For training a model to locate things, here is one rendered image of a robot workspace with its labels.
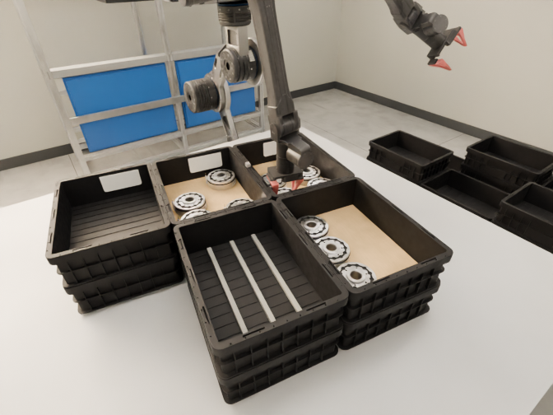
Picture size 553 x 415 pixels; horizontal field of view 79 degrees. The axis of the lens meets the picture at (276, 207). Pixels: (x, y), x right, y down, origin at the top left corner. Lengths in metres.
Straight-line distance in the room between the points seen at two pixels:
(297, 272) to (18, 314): 0.80
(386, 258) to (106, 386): 0.77
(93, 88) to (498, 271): 2.64
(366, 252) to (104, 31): 3.21
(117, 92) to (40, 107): 1.04
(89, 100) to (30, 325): 1.98
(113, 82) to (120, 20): 0.98
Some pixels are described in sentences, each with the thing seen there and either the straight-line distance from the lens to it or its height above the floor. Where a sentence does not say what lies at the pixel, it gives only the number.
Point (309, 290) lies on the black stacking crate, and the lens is 0.87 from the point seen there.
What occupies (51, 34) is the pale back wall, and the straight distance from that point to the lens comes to 3.67.
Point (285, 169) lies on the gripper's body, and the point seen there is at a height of 0.98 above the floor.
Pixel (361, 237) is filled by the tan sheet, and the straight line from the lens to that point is 1.03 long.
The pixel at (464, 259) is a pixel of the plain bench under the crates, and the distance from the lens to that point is 1.27.
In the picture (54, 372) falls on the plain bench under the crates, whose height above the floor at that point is 0.70.
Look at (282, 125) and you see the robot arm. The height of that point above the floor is 1.13.
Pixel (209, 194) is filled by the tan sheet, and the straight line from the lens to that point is 1.22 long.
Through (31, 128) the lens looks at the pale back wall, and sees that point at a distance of 3.82.
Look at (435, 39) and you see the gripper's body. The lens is 1.46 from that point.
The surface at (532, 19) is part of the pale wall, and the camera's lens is 3.84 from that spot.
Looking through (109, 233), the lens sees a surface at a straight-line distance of 1.15.
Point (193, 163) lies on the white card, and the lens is 1.29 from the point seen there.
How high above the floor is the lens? 1.49
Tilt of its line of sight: 36 degrees down
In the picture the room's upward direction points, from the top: 1 degrees counter-clockwise
